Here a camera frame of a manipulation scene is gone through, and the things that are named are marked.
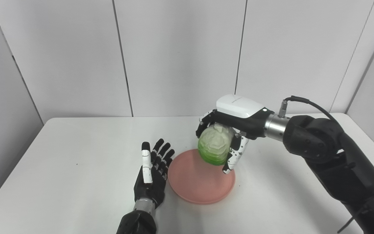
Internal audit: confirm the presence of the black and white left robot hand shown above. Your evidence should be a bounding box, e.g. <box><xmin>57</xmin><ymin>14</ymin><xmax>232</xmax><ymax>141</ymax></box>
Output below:
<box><xmin>134</xmin><ymin>139</ymin><xmax>175</xmax><ymax>209</ymax></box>

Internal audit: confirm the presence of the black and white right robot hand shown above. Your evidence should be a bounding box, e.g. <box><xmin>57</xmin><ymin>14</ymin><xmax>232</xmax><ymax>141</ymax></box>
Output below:
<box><xmin>196</xmin><ymin>94</ymin><xmax>275</xmax><ymax>175</ymax></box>

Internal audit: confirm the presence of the green and white toy cabbage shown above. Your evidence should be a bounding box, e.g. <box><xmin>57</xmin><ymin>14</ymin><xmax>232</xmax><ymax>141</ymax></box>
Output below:
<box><xmin>197</xmin><ymin>123</ymin><xmax>234</xmax><ymax>166</ymax></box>

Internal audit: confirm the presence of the pink plastic plate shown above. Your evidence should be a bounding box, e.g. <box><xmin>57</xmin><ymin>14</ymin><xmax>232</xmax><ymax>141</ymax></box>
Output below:
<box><xmin>168</xmin><ymin>149</ymin><xmax>236</xmax><ymax>205</ymax></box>

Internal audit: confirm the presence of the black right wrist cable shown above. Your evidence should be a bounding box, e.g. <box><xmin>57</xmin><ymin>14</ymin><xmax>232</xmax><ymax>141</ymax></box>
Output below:
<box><xmin>278</xmin><ymin>96</ymin><xmax>341</xmax><ymax>126</ymax></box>

